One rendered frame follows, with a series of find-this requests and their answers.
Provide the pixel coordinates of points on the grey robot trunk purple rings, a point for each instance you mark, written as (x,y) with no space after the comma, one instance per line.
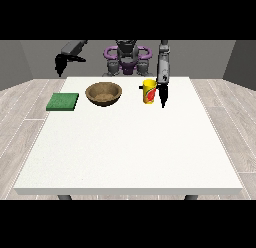
(127,62)

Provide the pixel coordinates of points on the yellow cup with melon print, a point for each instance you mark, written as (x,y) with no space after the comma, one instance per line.
(149,92)

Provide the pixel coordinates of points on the green square pad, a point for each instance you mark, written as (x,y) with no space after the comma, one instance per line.
(62,101)

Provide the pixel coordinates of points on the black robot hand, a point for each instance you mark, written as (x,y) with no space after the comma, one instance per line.
(60,62)
(163,92)

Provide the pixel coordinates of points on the brown wooden bowl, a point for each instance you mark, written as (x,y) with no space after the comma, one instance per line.
(103,93)

